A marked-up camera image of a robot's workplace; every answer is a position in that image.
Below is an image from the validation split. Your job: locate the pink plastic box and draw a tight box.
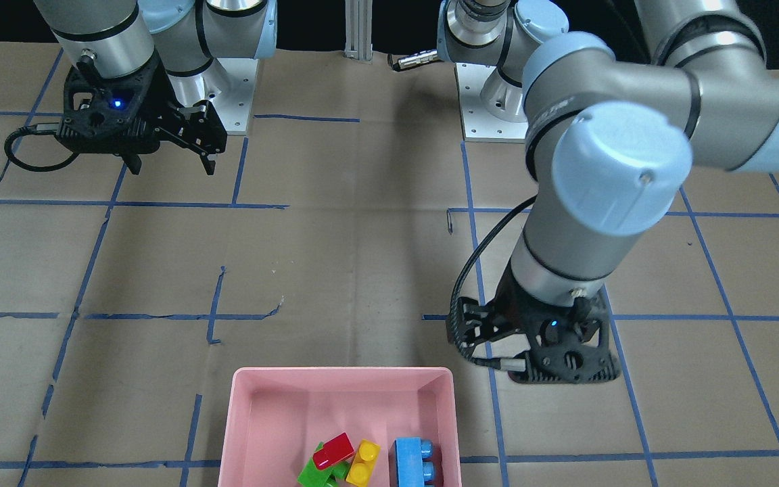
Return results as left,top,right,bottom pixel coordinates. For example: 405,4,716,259
218,367,463,486

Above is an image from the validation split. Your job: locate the silver cable connector plug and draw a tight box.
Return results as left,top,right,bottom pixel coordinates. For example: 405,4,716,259
386,49,442,73

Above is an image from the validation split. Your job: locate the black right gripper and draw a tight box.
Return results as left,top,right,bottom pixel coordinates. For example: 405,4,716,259
55,52,228,176

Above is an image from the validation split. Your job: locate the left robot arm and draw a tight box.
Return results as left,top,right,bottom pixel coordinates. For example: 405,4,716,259
437,1,779,384

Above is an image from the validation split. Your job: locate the black braided cable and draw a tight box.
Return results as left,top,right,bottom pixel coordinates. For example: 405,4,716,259
449,196,539,369

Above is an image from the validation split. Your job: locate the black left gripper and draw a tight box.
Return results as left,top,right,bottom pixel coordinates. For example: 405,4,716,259
454,267,621,384

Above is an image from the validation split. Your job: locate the green toy block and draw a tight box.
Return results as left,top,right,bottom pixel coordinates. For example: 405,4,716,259
297,442,352,486

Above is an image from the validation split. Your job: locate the yellow toy block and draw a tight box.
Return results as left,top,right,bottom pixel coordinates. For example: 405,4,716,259
344,440,381,486

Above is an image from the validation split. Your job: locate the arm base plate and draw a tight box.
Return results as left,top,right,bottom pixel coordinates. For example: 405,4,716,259
455,64,527,143
212,58,262,136

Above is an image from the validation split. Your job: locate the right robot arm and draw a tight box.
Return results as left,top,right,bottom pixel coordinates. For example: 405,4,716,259
14,1,278,175

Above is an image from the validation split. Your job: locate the blue toy block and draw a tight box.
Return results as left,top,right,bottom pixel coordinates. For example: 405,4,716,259
389,437,436,486

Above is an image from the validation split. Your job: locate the red toy block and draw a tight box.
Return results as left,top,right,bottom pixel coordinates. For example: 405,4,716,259
312,432,356,471

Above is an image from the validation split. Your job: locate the aluminium frame post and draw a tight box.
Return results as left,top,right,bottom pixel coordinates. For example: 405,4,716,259
343,0,373,64

